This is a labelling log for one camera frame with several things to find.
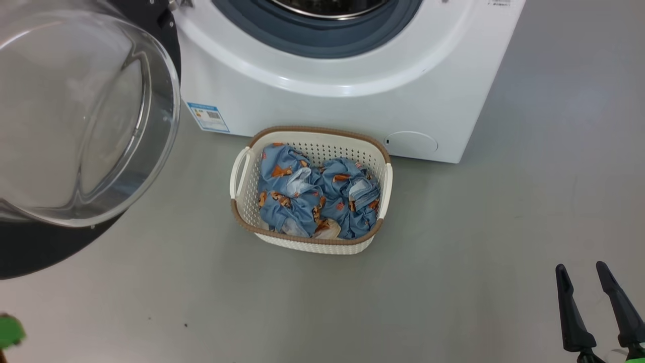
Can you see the round white filter cover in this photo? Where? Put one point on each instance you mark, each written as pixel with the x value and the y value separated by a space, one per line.
pixel 410 143

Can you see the black printed text label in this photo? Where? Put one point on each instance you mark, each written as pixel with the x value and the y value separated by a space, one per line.
pixel 499 2

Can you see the cream laundry basket brown rim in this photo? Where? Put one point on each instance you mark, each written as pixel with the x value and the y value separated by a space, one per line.
pixel 322 247

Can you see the white front-load washing machine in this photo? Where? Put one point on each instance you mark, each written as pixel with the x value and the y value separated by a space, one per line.
pixel 302 111

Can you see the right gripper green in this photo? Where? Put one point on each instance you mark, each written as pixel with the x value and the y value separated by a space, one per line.
pixel 637 355

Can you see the chrome door hinge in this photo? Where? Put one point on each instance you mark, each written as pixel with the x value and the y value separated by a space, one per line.
pixel 177 4

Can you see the black-rimmed glass washer door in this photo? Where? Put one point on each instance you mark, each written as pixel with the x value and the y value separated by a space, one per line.
pixel 50 252

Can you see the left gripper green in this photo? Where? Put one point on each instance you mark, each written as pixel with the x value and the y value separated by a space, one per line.
pixel 11 331

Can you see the blue energy label sticker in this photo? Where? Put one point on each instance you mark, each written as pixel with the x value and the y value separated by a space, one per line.
pixel 207 117

